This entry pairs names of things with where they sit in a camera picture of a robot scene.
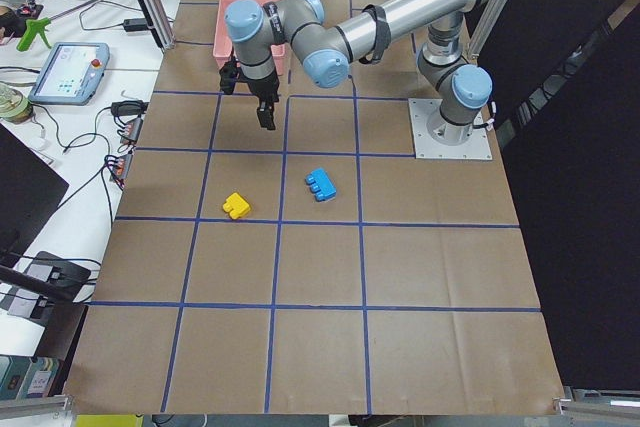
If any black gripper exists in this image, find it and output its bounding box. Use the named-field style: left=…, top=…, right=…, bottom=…
left=234, top=59, right=280, bottom=131

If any blue block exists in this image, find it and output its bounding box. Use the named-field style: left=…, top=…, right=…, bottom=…
left=305, top=168, right=337, bottom=202

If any pink plastic box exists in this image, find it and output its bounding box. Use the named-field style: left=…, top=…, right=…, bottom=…
left=212, top=0, right=288, bottom=76

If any yellow block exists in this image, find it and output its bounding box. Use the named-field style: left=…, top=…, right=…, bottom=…
left=222, top=192, right=251, bottom=220

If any small black power adapter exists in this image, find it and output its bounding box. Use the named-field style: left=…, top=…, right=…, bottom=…
left=122, top=18, right=149, bottom=33

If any teach pendant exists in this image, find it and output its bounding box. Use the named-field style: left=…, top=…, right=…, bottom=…
left=28, top=42, right=110, bottom=105

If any black monitor stand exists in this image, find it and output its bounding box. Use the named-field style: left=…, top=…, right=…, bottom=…
left=1, top=231, right=91, bottom=301

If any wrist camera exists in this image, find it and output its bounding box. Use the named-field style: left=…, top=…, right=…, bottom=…
left=219, top=56, right=240, bottom=95

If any usb hub with cables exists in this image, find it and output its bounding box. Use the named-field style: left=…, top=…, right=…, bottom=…
left=105, top=114, right=143, bottom=190

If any green handled reacher grabber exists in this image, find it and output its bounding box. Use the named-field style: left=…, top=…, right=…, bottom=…
left=16, top=0, right=102, bottom=52

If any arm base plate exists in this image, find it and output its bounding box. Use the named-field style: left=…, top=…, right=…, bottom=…
left=408, top=98, right=493, bottom=161

